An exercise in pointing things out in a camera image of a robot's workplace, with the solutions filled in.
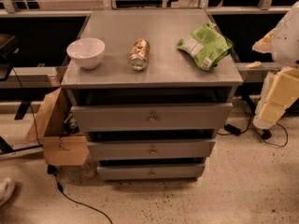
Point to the white ceramic bowl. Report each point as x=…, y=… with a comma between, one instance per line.
x=87, y=53

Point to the metal drink can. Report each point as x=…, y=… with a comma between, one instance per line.
x=140, y=55

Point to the yellow foam scrap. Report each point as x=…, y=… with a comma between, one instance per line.
x=253, y=65

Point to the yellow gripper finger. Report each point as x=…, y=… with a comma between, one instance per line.
x=270, y=112
x=284, y=90

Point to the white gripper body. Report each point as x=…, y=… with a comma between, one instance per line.
x=287, y=38

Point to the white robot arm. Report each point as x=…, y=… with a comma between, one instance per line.
x=283, y=41

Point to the brown cardboard box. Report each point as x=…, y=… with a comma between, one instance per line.
x=48, y=129

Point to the grey bottom drawer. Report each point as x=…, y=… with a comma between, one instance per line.
x=151, y=172

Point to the grey drawer cabinet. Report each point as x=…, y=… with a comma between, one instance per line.
x=171, y=77

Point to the grey top drawer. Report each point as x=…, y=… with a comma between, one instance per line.
x=119, y=118

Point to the green snack bag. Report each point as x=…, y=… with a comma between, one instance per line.
x=206, y=46

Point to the white shoe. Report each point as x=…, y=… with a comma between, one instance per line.
x=7, y=187

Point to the grey drawer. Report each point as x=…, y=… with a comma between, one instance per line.
x=151, y=172
x=119, y=118
x=152, y=149

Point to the grey middle drawer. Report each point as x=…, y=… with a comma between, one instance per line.
x=152, y=149

